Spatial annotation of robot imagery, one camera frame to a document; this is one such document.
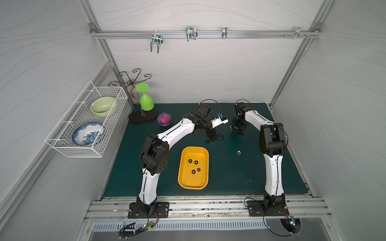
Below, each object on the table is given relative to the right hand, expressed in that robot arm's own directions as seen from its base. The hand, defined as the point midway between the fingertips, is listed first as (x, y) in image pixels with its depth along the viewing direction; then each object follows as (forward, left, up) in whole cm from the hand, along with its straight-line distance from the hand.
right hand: (235, 126), depth 106 cm
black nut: (-23, +21, +18) cm, 36 cm away
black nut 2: (-32, +25, 0) cm, 41 cm away
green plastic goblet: (-1, +59, +22) cm, 63 cm away
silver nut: (-20, 0, -1) cm, 20 cm away
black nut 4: (-28, +27, 0) cm, 39 cm away
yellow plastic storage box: (-31, +28, 0) cm, 42 cm away
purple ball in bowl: (+1, +50, +5) cm, 51 cm away
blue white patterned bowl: (-32, +74, +33) cm, 87 cm away
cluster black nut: (-34, +28, -1) cm, 44 cm away
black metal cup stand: (+6, +72, +2) cm, 72 cm away
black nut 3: (-27, +30, -1) cm, 41 cm away
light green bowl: (-17, +72, +35) cm, 82 cm away
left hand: (-15, +12, +15) cm, 25 cm away
